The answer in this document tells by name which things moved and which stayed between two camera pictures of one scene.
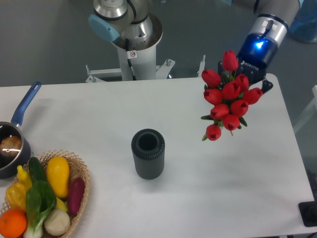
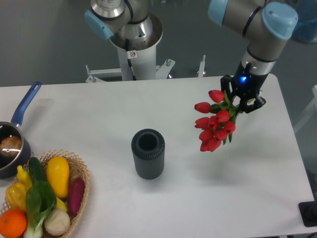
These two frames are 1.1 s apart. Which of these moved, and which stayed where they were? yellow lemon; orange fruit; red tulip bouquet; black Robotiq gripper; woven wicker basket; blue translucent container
Moved: black Robotiq gripper; red tulip bouquet
Stayed: woven wicker basket; orange fruit; blue translucent container; yellow lemon
